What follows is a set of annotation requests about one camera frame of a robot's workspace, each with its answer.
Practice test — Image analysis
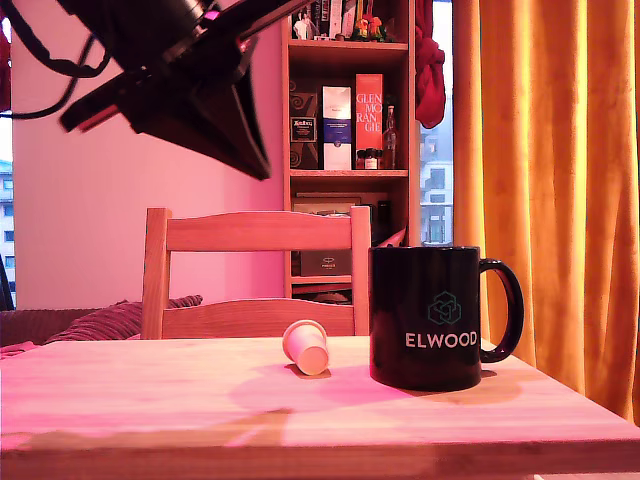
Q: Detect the pale coffee capsule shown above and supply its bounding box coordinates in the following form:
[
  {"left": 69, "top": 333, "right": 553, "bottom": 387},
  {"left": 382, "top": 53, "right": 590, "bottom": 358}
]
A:
[{"left": 282, "top": 319, "right": 331, "bottom": 377}]

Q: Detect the dark spiral print box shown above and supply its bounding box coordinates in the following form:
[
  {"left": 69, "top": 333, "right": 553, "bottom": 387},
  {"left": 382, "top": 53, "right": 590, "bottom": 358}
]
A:
[{"left": 288, "top": 78, "right": 320, "bottom": 170}]

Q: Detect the white and blue box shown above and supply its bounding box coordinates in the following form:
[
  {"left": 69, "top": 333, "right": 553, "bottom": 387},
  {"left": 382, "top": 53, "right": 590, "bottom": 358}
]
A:
[{"left": 321, "top": 85, "right": 353, "bottom": 171}]

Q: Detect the wooden chair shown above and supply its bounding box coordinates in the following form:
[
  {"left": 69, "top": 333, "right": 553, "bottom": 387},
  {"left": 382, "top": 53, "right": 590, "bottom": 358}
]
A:
[{"left": 140, "top": 205, "right": 372, "bottom": 341}]

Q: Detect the wooden bookshelf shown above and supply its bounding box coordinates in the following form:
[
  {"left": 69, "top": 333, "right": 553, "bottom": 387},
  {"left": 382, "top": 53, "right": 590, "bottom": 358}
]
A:
[{"left": 279, "top": 0, "right": 421, "bottom": 306}]

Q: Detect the white figurine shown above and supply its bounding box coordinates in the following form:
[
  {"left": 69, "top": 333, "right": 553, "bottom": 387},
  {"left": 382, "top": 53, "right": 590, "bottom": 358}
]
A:
[{"left": 292, "top": 12, "right": 317, "bottom": 41}]

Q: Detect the red Glenmorangie box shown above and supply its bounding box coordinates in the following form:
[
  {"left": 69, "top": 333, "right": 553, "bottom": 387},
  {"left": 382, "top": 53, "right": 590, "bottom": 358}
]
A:
[{"left": 355, "top": 73, "right": 384, "bottom": 154}]

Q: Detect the clear glass bottle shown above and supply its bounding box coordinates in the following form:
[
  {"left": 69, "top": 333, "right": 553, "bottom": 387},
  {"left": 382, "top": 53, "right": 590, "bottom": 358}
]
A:
[{"left": 381, "top": 104, "right": 400, "bottom": 170}]

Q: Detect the white book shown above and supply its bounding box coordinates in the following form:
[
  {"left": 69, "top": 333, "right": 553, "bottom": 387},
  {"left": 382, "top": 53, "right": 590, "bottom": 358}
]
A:
[{"left": 328, "top": 0, "right": 345, "bottom": 39}]

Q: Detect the black Parker box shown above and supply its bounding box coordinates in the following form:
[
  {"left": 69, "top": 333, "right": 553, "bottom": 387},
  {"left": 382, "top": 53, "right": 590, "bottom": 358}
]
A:
[{"left": 298, "top": 249, "right": 353, "bottom": 278}]

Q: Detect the colourful figurine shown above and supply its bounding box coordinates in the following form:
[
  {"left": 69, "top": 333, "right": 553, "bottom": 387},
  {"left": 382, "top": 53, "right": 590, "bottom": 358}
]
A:
[{"left": 349, "top": 13, "right": 389, "bottom": 43}]

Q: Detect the black upright box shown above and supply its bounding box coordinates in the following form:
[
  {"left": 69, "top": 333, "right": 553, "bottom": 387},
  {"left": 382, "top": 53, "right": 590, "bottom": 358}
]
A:
[{"left": 375, "top": 199, "right": 393, "bottom": 247}]

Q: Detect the red knotted curtain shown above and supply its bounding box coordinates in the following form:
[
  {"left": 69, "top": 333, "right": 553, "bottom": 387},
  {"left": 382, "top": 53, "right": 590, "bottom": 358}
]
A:
[{"left": 413, "top": 0, "right": 446, "bottom": 130}]

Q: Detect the red cloth at window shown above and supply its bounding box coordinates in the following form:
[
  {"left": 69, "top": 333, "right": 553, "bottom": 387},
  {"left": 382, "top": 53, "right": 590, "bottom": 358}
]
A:
[{"left": 0, "top": 17, "right": 12, "bottom": 112}]

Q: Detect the black mug with Elwood print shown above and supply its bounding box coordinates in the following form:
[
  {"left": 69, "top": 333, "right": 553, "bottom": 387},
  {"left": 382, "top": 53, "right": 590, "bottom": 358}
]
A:
[{"left": 368, "top": 244, "right": 525, "bottom": 393}]

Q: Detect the dark sofa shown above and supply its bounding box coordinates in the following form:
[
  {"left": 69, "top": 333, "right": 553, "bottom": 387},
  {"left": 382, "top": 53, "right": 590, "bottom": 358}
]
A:
[{"left": 0, "top": 308, "right": 101, "bottom": 349}]

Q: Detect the pink blanket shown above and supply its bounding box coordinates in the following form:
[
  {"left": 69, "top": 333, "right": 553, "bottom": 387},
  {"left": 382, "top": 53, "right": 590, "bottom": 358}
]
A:
[{"left": 0, "top": 341, "right": 36, "bottom": 361}]

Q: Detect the orange curtain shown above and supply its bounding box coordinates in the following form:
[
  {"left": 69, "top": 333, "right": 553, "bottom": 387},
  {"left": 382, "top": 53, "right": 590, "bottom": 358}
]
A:
[{"left": 452, "top": 0, "right": 640, "bottom": 427}]

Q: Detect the thick black cable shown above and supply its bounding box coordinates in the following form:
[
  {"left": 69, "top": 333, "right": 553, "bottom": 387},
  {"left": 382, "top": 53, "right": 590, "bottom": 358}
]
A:
[{"left": 0, "top": 7, "right": 114, "bottom": 80}]

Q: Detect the striped corduroy cushion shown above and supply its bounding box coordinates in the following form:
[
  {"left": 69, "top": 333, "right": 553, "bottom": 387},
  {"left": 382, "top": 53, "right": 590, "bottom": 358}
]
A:
[{"left": 42, "top": 294, "right": 204, "bottom": 346}]

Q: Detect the black slanted frame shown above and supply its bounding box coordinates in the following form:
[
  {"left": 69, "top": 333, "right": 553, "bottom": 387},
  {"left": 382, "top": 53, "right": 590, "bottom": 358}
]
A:
[{"left": 0, "top": 254, "right": 15, "bottom": 311}]

